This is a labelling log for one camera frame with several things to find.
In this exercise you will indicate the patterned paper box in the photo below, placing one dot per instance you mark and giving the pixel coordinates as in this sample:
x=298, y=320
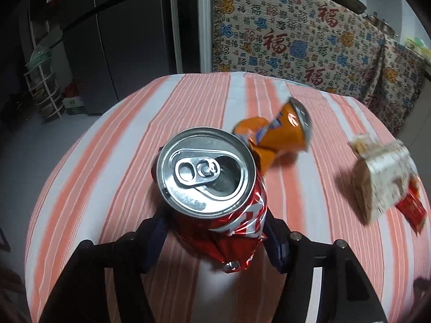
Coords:
x=384, y=175

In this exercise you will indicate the white kitchen counter cabinets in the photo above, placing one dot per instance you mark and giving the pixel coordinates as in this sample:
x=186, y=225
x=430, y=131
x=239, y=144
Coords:
x=416, y=117

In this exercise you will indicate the yellow green containers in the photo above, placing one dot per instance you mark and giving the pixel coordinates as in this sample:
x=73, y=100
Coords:
x=419, y=47

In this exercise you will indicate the steel pot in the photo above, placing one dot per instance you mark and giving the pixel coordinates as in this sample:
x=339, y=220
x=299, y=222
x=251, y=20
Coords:
x=382, y=25

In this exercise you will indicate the white storage rack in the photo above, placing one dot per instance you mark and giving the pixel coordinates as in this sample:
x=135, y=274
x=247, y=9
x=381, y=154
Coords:
x=43, y=84

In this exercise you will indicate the red bag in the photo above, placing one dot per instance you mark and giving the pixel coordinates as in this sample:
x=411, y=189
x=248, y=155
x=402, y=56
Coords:
x=71, y=90

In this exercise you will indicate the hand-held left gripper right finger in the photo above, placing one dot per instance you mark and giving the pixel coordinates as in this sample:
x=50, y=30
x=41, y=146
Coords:
x=277, y=246

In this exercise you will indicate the crushed red soda can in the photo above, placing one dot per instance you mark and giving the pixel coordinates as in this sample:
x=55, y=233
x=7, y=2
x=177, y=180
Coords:
x=215, y=175

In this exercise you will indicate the orange white striped tablecloth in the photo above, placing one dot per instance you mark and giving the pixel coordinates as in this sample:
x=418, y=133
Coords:
x=118, y=141

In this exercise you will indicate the grey refrigerator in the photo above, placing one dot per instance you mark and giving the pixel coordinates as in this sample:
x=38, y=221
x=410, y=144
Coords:
x=118, y=40

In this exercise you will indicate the crushed orange soda can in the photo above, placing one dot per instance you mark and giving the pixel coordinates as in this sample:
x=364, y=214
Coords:
x=279, y=134

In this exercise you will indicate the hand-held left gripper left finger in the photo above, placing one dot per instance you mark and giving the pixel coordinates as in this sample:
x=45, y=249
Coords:
x=156, y=239

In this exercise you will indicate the printed patterned cloth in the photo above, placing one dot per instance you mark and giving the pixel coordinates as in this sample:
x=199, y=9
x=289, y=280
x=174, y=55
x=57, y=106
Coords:
x=286, y=40

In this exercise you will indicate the green cardboard box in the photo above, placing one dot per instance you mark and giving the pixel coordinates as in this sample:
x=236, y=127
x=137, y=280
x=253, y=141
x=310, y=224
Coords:
x=74, y=106

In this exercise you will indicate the orange red snack wrapper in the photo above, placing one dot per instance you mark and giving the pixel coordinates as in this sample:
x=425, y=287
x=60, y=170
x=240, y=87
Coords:
x=412, y=207

